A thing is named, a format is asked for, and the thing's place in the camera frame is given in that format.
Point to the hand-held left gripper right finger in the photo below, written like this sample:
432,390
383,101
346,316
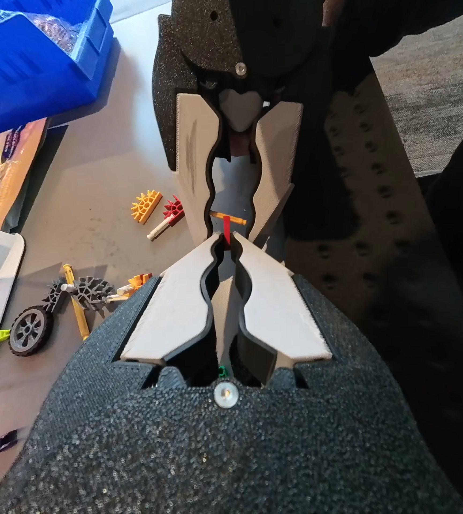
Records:
283,317

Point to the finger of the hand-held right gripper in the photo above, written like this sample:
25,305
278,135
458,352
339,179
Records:
279,160
193,160

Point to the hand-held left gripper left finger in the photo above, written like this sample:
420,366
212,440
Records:
167,317

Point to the white toy rod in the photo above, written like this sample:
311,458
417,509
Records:
125,288
67,287
117,298

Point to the red connector with white rod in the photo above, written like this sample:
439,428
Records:
173,211

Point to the short yellow toy rod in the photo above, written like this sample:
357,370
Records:
237,220

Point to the red toy connector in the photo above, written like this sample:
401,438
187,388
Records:
227,233

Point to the person's right forearm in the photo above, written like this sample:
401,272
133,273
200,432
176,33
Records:
408,20

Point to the person's right hand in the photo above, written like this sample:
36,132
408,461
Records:
331,12

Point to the clear plastic bag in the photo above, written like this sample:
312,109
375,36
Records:
55,32

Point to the white rounded board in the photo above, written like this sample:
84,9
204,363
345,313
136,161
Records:
12,281

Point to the lime green toy clip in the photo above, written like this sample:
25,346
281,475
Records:
2,335

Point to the blue plastic bin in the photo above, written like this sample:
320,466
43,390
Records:
22,80

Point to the orange printed toy box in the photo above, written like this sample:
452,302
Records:
2,172

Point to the purple toy clip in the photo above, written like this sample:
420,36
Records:
2,443

